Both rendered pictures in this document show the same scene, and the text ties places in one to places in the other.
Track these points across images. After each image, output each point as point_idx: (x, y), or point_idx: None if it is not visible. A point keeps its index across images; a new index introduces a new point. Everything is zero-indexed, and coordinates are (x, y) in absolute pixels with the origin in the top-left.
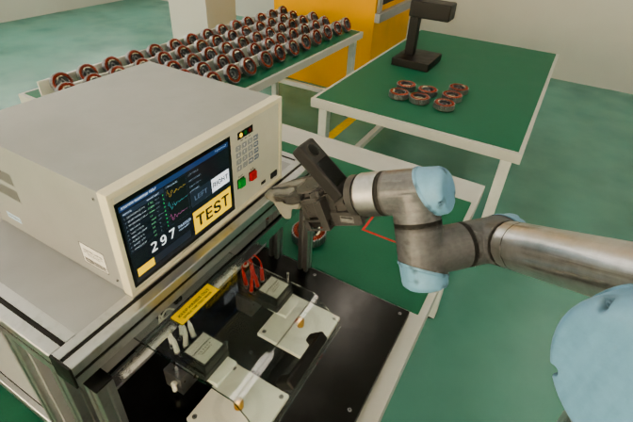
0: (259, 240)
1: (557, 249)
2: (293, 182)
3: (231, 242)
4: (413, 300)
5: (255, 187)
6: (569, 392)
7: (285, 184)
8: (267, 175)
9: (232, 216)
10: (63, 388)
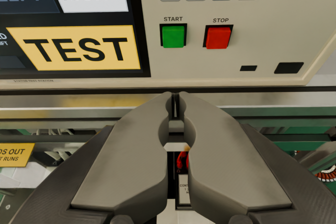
0: (180, 144)
1: None
2: (226, 141)
3: (108, 119)
4: None
5: (220, 68)
6: None
7: (205, 120)
8: (269, 62)
9: (140, 84)
10: None
